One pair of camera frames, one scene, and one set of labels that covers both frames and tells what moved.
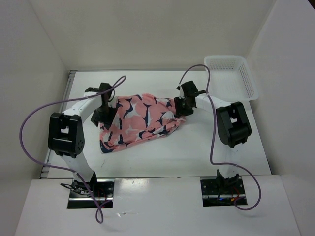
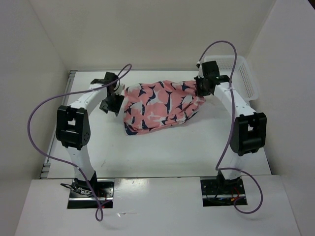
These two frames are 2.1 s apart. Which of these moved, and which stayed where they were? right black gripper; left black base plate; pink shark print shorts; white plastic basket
Moved: pink shark print shorts; right black gripper
Stayed: white plastic basket; left black base plate
